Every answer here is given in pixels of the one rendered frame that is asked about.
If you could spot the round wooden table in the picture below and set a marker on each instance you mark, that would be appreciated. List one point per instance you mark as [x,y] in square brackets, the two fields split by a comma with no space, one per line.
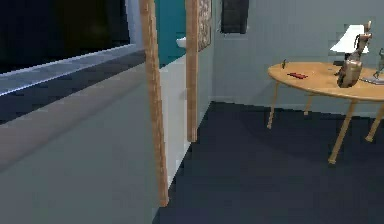
[320,81]

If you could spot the large dark window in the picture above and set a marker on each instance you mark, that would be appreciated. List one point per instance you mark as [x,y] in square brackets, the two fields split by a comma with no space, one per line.
[60,30]

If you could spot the bronze animal statue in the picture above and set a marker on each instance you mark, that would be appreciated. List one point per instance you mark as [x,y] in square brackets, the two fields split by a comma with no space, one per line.
[350,68]

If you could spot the wooden door frame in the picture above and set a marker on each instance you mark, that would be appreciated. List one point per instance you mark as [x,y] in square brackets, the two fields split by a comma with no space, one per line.
[155,100]

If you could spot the white shade table lamp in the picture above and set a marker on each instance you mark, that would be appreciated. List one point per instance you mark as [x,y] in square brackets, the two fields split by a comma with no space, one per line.
[350,40]

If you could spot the grey figure statue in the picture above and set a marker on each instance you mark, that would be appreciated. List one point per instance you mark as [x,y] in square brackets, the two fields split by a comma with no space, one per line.
[378,71]

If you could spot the red flat remote control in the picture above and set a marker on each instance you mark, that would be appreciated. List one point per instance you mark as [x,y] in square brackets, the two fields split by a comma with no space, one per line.
[297,75]

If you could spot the small dark figurine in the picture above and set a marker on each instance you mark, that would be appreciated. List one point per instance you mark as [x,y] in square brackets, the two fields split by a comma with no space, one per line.
[284,64]

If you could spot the patterned framed wall picture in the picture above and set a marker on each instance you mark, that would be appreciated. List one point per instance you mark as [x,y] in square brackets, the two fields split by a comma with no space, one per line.
[204,23]

